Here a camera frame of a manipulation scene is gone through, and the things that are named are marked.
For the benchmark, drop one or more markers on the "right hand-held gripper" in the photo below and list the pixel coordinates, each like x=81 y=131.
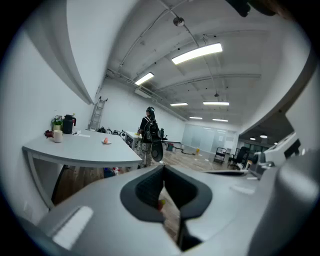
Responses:
x=295 y=195

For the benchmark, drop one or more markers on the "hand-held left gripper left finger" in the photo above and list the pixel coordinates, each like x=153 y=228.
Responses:
x=100 y=212

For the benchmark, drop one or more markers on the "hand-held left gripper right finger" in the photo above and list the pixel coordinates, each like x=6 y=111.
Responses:
x=225 y=205

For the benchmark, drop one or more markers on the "white round plate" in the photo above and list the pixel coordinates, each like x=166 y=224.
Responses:
x=107 y=142

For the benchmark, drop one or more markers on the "orange sausage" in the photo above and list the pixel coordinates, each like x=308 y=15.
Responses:
x=106 y=140

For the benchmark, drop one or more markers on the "black office chair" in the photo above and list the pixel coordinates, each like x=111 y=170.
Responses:
x=163 y=136
x=239 y=156

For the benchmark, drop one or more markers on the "large white table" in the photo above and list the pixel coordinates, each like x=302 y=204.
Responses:
x=82 y=152

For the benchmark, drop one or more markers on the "white paper sheet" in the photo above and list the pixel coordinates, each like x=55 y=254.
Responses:
x=84 y=135

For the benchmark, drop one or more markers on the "red vacuum cleaner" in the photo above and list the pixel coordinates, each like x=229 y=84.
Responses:
x=170 y=146

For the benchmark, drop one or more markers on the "crumpled white paper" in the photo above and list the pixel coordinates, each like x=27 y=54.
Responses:
x=76 y=132

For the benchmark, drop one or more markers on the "white cup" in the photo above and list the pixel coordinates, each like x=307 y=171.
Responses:
x=57 y=136

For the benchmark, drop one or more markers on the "black kettle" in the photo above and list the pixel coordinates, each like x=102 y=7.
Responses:
x=67 y=125

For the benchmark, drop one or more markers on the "dark brown wallet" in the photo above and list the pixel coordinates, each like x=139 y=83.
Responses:
x=48 y=133

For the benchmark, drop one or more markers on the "metal ladder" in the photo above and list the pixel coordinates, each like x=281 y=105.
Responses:
x=97 y=113

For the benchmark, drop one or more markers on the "ceiling light panel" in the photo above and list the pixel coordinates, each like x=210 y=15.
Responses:
x=197 y=53
x=178 y=104
x=144 y=78
x=216 y=103

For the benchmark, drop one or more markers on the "white air conditioner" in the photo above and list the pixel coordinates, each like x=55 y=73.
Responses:
x=142 y=93

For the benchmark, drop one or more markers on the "round ceiling fixture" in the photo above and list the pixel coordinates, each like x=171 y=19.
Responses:
x=178 y=21

